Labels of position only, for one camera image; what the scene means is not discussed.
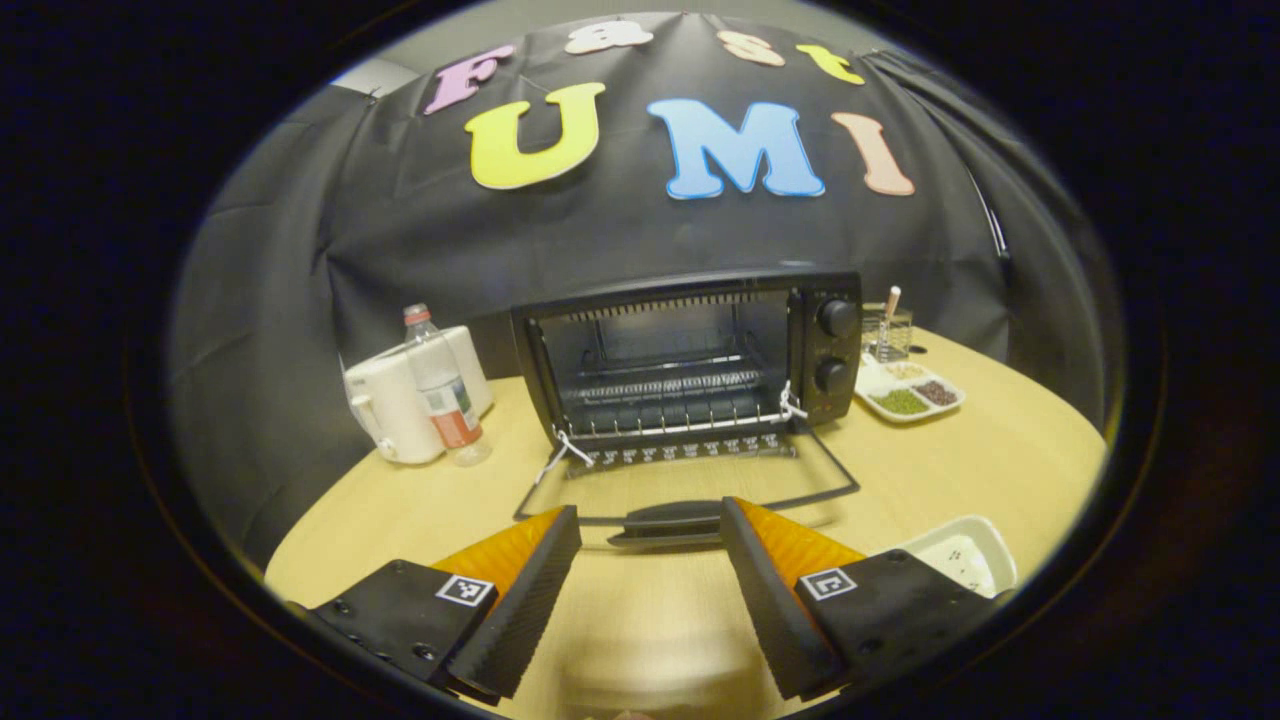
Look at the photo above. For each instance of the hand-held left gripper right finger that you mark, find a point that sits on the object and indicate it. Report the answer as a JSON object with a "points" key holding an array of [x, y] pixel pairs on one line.
{"points": [[770, 610]]}

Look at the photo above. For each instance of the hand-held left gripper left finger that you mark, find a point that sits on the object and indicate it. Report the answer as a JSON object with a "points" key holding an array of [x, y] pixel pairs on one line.
{"points": [[520, 600]]}

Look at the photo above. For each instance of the cream rectangular plate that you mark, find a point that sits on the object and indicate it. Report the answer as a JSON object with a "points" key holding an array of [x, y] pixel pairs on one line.
{"points": [[965, 555]]}

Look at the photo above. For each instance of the black electric oven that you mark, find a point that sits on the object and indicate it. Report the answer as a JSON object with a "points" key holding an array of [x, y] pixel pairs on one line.
{"points": [[670, 340]]}

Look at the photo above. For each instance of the black oven knob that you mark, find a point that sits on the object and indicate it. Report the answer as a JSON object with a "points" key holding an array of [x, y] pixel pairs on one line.
{"points": [[838, 317], [832, 375]]}

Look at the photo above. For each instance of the clear plastic bottle red label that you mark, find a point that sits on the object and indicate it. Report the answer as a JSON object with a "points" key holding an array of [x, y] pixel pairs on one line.
{"points": [[447, 400]]}

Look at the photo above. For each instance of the white toaster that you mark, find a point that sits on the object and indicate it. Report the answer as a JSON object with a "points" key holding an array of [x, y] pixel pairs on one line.
{"points": [[385, 400]]}

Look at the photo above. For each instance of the white divided dish of beans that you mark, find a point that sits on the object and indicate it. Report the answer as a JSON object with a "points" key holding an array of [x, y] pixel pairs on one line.
{"points": [[905, 395]]}

